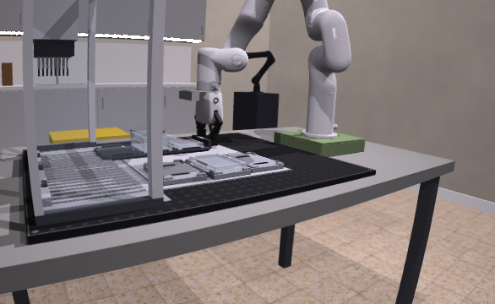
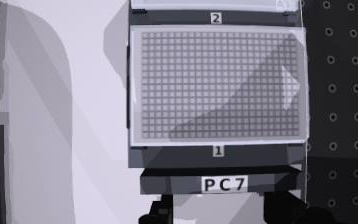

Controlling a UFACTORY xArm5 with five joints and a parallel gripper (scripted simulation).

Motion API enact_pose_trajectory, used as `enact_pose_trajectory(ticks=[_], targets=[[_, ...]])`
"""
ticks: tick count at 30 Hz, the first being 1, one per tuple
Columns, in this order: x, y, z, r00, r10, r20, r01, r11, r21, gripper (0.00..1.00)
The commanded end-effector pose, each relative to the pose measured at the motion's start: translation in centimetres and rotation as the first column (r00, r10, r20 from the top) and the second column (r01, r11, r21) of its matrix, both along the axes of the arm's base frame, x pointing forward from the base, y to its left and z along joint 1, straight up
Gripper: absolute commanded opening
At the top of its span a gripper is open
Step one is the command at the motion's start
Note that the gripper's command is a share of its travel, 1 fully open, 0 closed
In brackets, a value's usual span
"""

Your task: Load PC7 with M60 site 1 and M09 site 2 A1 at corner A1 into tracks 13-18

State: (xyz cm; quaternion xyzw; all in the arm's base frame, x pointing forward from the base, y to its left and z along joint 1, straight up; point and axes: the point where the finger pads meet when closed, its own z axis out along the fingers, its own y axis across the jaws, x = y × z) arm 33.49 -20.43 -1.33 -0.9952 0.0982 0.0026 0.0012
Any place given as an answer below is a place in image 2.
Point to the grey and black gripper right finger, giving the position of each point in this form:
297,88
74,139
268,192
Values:
282,207

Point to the dark grey plate carrier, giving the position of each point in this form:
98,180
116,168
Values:
218,169

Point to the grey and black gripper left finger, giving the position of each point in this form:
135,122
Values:
161,212

